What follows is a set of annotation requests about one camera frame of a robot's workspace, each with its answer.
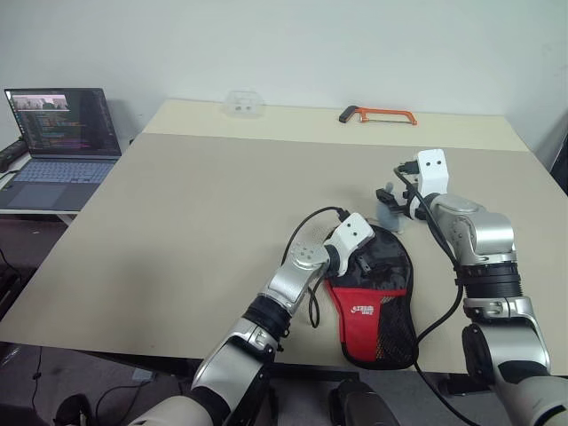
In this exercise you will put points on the grey open laptop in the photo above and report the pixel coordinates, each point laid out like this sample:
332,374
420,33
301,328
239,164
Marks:
53,173

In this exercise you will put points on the orange hacksaw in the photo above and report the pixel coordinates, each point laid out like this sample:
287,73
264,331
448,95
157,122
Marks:
348,114

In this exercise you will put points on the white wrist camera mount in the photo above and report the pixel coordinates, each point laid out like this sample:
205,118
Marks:
432,173
352,233

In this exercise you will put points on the clear plastic box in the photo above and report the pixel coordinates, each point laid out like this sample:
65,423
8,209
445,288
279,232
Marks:
243,104

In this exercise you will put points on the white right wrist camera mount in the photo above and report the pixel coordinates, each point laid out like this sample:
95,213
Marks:
432,173

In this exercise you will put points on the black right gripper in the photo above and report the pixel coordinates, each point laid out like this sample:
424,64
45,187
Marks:
387,196

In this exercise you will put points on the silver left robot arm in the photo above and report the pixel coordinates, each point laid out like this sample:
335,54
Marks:
284,284

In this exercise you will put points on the dark rounded shape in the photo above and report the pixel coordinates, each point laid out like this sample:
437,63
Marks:
364,404

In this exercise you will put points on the black table frame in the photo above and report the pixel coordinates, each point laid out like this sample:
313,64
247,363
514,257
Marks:
310,373

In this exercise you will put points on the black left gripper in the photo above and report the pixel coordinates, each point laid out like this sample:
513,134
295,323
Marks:
364,264

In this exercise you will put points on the black red paddle case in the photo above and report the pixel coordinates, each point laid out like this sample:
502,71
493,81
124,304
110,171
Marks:
359,319

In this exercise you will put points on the black bar-shaped device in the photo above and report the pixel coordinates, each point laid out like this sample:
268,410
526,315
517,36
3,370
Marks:
11,155

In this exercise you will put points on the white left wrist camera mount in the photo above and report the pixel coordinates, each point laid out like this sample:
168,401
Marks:
352,233

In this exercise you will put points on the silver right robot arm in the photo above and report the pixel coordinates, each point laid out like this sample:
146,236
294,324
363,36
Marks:
483,239

